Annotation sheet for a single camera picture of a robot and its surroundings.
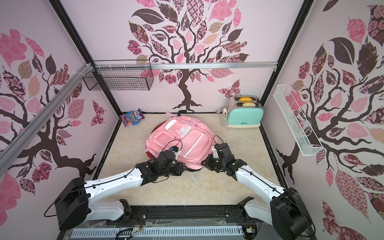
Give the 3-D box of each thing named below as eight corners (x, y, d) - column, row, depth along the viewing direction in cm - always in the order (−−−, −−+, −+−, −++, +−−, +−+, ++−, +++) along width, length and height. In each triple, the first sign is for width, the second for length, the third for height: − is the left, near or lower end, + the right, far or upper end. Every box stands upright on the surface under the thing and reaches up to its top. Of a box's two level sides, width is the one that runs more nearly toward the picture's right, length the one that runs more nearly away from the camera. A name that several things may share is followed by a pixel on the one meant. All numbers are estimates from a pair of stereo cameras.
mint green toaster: (227, 129, 113) (232, 110, 97) (224, 114, 123) (228, 95, 108) (258, 129, 113) (267, 110, 97) (252, 114, 123) (260, 95, 108)
